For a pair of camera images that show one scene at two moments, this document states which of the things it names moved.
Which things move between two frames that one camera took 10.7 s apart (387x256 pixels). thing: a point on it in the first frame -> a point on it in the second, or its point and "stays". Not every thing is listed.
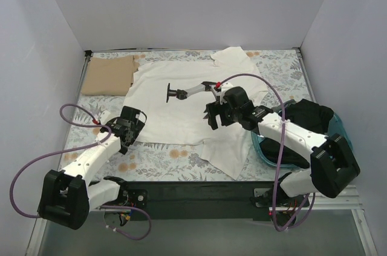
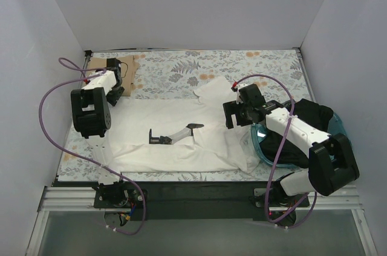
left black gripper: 130,134 -> 115,94
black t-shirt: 307,115 stays
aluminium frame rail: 346,200 stays
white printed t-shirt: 182,120 stays
